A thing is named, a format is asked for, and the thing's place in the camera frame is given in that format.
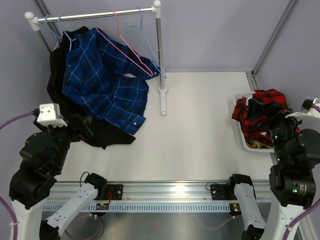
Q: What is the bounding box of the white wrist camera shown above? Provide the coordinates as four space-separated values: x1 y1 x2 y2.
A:
285 98 320 121
36 103 67 128

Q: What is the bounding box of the pink wire hanger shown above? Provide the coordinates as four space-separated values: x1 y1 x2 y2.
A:
95 9 154 77

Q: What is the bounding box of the red black checked shirt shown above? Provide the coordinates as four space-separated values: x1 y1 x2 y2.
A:
231 89 288 149

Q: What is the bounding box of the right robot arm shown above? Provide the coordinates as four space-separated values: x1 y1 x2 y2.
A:
226 98 320 240

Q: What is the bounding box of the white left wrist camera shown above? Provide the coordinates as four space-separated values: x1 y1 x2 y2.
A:
36 103 67 128

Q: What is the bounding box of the blue hanger on rack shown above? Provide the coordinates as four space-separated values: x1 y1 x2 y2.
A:
44 14 61 50
58 13 76 51

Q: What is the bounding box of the white slotted cable duct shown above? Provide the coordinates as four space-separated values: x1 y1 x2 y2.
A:
42 202 231 212

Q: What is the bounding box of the yellow plaid shirt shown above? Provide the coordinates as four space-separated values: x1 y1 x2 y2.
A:
246 140 273 150

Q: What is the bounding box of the white perforated basket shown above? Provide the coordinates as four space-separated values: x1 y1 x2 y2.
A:
233 91 274 154

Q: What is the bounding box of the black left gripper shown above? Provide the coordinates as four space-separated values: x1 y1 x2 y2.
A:
35 113 94 172

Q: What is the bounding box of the light blue wire hanger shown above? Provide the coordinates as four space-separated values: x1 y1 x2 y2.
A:
125 6 167 79

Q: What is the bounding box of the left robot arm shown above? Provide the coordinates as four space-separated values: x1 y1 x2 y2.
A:
9 115 108 240

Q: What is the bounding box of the black garment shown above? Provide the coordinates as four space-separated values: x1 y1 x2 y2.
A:
47 26 135 149

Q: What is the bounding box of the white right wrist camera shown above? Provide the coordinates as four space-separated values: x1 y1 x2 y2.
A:
285 98 320 121

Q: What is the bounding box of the blue plaid shirt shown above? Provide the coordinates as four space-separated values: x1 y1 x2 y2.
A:
62 28 159 135

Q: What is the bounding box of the metal clothes rack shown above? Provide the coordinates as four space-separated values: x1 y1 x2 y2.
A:
24 0 169 116

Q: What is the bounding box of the aluminium mounting rail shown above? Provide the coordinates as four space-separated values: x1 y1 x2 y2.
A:
49 181 276 203

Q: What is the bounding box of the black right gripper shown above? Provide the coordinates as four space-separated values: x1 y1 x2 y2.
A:
246 98 313 165

